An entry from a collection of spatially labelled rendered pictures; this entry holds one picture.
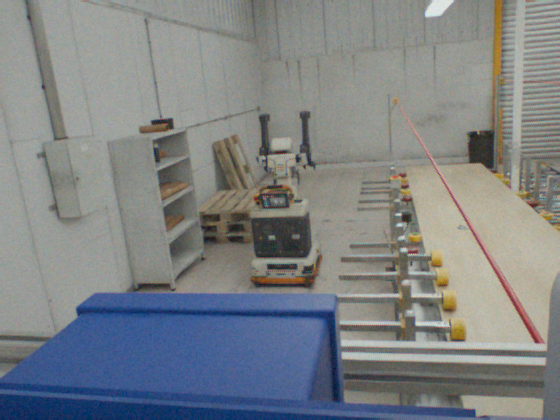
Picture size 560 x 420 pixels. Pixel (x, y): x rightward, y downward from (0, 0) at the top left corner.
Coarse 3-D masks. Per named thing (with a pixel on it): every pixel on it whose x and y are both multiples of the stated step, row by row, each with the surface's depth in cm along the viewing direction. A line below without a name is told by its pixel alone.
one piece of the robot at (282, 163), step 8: (272, 160) 470; (280, 160) 469; (288, 160) 467; (296, 160) 473; (280, 168) 470; (288, 168) 469; (280, 176) 472; (288, 176) 472; (280, 184) 479; (288, 184) 477; (296, 192) 486
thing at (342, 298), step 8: (344, 296) 212; (352, 296) 211; (360, 296) 210; (368, 296) 209; (376, 296) 208; (384, 296) 208; (392, 296) 207; (416, 296) 205; (424, 296) 204; (432, 296) 203; (440, 296) 202
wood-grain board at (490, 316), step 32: (416, 192) 408; (448, 192) 399; (480, 192) 388; (512, 192) 379; (448, 224) 315; (480, 224) 309; (512, 224) 303; (544, 224) 297; (448, 256) 261; (480, 256) 257; (512, 256) 252; (544, 256) 248; (448, 288) 223; (480, 288) 219; (512, 288) 216; (544, 288) 213; (448, 320) 194; (480, 320) 191; (512, 320) 189; (544, 320) 187
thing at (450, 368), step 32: (0, 352) 30; (32, 352) 29; (352, 352) 26; (384, 352) 26; (416, 352) 25; (448, 352) 25; (480, 352) 24; (512, 352) 24; (544, 352) 24; (352, 384) 25; (384, 384) 25; (416, 384) 24; (448, 384) 24; (480, 384) 24; (512, 384) 23
